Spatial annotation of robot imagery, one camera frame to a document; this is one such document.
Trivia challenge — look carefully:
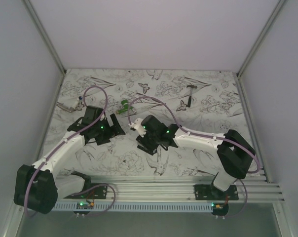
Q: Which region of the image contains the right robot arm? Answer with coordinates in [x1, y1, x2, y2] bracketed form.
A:
[130, 115, 255, 200]

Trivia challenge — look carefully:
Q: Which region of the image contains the small hammer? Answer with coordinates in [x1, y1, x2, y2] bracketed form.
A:
[186, 85, 196, 108]

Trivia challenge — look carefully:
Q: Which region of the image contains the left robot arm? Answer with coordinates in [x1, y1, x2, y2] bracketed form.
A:
[13, 106, 125, 214]

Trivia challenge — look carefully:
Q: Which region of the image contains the controller board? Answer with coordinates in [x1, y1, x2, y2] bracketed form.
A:
[74, 201, 94, 218]
[211, 203, 229, 219]

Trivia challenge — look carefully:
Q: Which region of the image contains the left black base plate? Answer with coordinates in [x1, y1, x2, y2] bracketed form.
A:
[66, 183, 108, 199]

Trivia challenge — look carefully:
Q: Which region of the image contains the metal clamp tool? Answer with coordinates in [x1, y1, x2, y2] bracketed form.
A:
[57, 101, 84, 113]

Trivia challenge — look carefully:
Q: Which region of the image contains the black fuse box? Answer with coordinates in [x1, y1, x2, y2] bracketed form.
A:
[137, 141, 158, 156]

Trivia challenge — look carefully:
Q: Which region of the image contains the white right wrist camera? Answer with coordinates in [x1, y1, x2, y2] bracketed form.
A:
[129, 118, 146, 137]

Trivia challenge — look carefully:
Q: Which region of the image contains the right controller board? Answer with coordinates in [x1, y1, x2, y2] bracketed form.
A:
[211, 203, 229, 219]

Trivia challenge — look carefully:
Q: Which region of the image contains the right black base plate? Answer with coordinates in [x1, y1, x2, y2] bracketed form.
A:
[193, 184, 239, 201]

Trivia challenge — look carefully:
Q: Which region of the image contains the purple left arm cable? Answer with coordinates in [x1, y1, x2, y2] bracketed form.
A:
[23, 86, 116, 218]

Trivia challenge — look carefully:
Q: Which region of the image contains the green object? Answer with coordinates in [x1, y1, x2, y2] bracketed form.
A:
[116, 99, 136, 115]

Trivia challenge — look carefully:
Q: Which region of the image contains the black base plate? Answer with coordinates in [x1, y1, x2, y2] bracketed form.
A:
[193, 184, 239, 201]
[66, 183, 108, 199]

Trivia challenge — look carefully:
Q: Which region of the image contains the left controller board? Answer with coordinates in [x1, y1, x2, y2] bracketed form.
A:
[74, 201, 94, 218]

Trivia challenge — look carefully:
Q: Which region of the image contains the grey slotted cable duct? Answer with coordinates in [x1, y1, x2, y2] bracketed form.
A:
[52, 201, 212, 213]

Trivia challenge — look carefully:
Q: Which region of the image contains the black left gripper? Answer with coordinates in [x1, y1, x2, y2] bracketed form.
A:
[94, 114, 125, 145]

